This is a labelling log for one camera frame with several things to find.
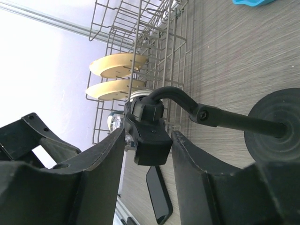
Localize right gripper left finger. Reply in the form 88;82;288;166
0;113;125;225

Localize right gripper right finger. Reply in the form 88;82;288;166
172;131;300;225

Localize black phone stand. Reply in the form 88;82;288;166
124;86;300;166

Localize black phone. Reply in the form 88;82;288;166
146;166;173;225

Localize clear glass cup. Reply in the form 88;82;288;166
107;111;124;133

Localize lower beige plate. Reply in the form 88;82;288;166
85;79;147;101

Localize beige plate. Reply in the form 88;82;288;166
89;53;147;78
85;79;147;101

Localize upper beige plate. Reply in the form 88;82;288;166
89;53;147;78

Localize blue dotted plate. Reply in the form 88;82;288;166
232;0;275;7

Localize grey wire dish rack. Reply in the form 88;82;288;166
86;0;188;144

